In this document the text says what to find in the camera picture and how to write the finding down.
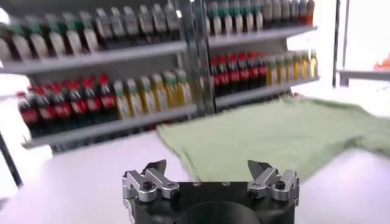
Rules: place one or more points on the light green shirt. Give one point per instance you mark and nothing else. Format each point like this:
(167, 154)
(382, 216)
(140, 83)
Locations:
(259, 137)

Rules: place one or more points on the dark drink bottle cream label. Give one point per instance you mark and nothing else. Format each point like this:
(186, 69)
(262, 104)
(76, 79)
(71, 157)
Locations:
(276, 12)
(267, 13)

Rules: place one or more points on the grey metal frame table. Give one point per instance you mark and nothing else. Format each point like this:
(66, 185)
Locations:
(365, 74)

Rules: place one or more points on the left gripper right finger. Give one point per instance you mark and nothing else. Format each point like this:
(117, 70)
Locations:
(286, 182)

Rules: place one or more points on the orange cloth item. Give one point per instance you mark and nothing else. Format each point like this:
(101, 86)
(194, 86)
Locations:
(384, 64)

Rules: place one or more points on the dark tea bottle green cap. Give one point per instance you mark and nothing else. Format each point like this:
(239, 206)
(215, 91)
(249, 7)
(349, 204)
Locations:
(73, 41)
(226, 22)
(3, 50)
(90, 39)
(57, 44)
(22, 47)
(39, 45)
(258, 18)
(207, 25)
(237, 21)
(247, 19)
(215, 24)

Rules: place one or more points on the cola bottle red cap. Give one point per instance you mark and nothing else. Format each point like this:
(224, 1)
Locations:
(215, 80)
(62, 110)
(234, 76)
(224, 79)
(45, 113)
(253, 73)
(29, 117)
(243, 74)
(93, 104)
(262, 71)
(107, 102)
(79, 107)

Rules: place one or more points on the black metal post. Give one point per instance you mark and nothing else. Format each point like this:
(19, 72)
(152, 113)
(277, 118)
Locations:
(336, 45)
(10, 161)

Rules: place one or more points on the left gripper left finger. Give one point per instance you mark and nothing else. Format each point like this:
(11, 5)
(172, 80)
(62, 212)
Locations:
(135, 182)

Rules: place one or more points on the yellow juice bottle green label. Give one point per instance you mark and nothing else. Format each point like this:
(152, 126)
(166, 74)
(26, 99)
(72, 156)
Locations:
(147, 97)
(134, 100)
(289, 69)
(313, 64)
(183, 89)
(271, 73)
(297, 67)
(122, 103)
(280, 71)
(305, 66)
(159, 94)
(171, 91)

